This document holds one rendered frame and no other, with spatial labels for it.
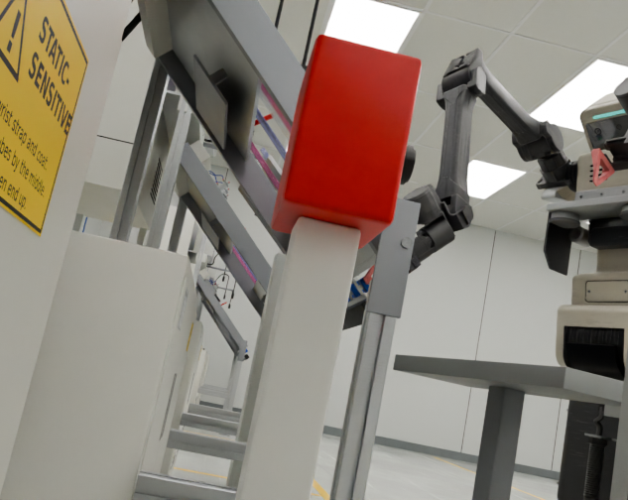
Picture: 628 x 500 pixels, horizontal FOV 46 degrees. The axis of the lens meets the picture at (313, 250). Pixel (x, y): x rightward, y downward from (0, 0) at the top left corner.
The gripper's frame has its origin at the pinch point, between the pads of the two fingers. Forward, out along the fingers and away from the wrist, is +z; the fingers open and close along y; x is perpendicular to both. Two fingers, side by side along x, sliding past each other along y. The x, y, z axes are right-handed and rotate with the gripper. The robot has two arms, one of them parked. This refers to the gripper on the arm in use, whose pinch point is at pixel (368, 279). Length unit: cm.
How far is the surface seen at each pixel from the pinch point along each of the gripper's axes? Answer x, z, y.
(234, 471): 23, 42, -59
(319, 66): -18, 15, 80
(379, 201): -5, 18, 80
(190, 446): 10, 47, -35
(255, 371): 4, 24, -58
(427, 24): -123, -216, -300
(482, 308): 109, -321, -765
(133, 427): 0, 49, 35
